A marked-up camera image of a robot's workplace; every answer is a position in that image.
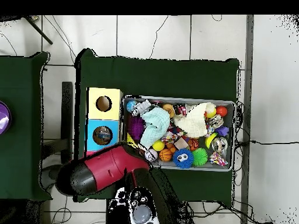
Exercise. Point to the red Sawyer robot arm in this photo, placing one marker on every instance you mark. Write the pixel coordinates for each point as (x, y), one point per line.
(109, 168)

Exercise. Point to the wooden box three holes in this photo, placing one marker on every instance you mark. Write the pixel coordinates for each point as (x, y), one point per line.
(114, 112)

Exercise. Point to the mint green waffle cloth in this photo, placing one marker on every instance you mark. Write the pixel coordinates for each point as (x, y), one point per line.
(156, 126)

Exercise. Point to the purple spiky ball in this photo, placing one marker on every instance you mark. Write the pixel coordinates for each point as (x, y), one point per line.
(136, 127)

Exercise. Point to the silver toy robot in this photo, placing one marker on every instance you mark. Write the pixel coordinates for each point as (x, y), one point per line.
(140, 108)

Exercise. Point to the blue globe ball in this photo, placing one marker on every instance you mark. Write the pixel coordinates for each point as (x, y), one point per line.
(130, 106)

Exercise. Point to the small white baseball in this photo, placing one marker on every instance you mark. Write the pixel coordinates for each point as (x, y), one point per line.
(151, 155)

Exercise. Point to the small orange basketball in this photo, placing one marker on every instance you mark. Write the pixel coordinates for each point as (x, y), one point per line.
(165, 155)

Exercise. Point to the cream waffle cloth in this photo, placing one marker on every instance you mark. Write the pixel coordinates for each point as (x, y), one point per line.
(193, 121)

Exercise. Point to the blue fuzzy googly-eye ball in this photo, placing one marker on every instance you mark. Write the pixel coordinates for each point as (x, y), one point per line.
(183, 158)

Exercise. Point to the dark green table cloth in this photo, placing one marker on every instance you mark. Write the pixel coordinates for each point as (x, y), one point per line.
(163, 77)

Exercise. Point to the green spiky rubber ball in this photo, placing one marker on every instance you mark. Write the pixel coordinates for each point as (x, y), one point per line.
(200, 156)

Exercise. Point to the dark green side table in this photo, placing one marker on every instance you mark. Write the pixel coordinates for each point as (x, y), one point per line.
(21, 116)

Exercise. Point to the black tripod leg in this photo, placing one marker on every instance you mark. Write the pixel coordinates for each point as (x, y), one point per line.
(39, 31)

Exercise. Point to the purple round object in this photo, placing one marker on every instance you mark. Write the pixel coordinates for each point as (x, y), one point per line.
(4, 117)

